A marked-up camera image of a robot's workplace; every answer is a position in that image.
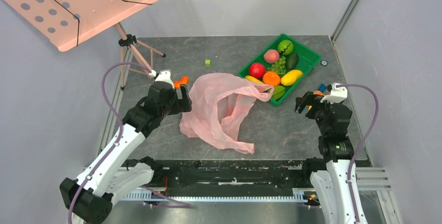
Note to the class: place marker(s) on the pink fake peach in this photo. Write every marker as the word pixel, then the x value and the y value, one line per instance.
pixel 271 56

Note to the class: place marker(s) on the dark green fake avocado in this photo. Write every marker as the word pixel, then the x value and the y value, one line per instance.
pixel 291 61

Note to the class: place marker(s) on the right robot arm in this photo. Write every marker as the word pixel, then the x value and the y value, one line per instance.
pixel 333 176

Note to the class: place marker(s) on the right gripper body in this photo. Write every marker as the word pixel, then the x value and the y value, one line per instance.
pixel 308 102

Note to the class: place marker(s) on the yellow fake lemon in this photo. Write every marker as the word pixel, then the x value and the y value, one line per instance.
pixel 291 77

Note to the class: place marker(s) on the poker chip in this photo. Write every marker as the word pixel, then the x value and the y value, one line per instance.
pixel 324 63

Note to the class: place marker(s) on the yellow fake corn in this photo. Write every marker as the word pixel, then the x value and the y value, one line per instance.
pixel 253 79

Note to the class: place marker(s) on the green fake grapes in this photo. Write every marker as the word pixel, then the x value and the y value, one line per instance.
pixel 279 66

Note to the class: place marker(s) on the red fake fruit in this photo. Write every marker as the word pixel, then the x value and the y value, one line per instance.
pixel 257 70

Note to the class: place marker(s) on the green fake melon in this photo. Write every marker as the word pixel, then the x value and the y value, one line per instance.
pixel 285 47

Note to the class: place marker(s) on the pink music stand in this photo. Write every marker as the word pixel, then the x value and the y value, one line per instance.
pixel 68 23

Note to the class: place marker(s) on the blue toy brick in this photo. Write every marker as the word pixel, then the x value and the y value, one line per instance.
pixel 322 88

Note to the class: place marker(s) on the pink plastic bag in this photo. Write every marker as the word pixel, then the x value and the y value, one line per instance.
pixel 220 103

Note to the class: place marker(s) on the small green cube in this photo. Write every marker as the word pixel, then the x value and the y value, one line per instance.
pixel 207 63

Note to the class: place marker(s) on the orange arch block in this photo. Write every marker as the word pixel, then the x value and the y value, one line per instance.
pixel 183 81

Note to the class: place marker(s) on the green fake starfruit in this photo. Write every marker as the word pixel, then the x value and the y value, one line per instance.
pixel 278 92

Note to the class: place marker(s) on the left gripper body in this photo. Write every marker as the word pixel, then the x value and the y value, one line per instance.
pixel 173 107

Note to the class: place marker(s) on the green plastic tray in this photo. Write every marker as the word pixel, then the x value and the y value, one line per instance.
pixel 308 59

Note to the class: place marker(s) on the orange fake fruit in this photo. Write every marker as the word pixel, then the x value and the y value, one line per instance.
pixel 271 78

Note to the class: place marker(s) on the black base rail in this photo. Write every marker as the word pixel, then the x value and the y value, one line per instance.
pixel 226 178

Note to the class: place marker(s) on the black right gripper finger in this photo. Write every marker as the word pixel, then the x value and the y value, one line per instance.
pixel 300 104
pixel 308 97

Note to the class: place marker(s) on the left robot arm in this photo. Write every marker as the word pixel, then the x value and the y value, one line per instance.
pixel 93 193

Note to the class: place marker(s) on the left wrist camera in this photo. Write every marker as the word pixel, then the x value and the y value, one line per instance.
pixel 162 76

